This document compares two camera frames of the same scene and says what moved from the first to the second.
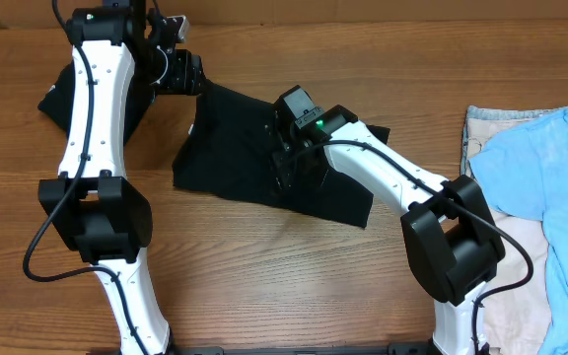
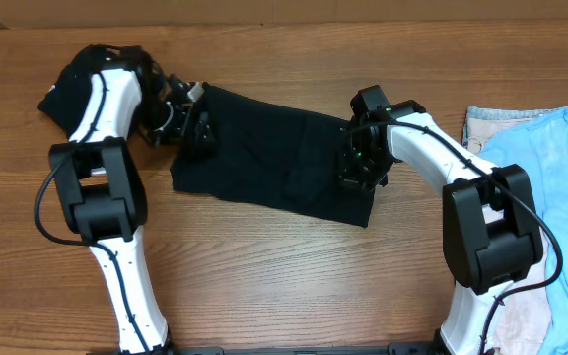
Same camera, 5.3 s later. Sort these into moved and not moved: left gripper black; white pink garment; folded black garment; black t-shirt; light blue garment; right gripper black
Moved: left gripper black; right gripper black
Not moved: folded black garment; white pink garment; black t-shirt; light blue garment
